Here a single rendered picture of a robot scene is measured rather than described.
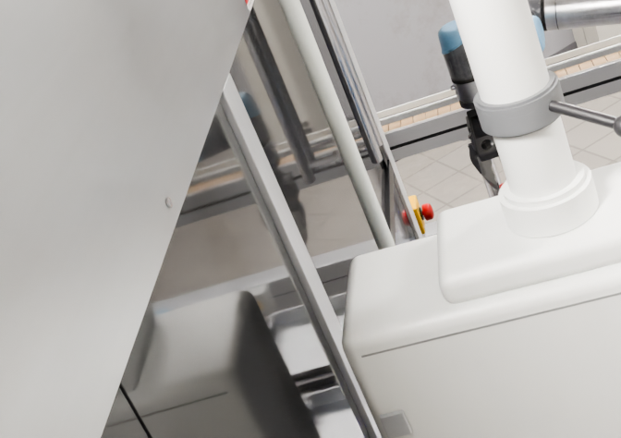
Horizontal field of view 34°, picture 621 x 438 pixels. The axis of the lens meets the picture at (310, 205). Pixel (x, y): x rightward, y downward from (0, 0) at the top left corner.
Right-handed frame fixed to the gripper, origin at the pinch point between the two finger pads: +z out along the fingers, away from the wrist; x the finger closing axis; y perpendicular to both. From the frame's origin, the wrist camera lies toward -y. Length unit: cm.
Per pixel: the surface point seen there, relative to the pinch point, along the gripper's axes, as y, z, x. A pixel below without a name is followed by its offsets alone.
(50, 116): -127, -83, 23
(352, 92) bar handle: -37, -43, 17
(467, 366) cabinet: -102, -35, 5
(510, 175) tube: -96, -52, -5
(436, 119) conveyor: 87, 20, 16
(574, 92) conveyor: 87, 25, -23
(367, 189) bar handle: -63, -39, 16
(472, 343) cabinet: -102, -38, 4
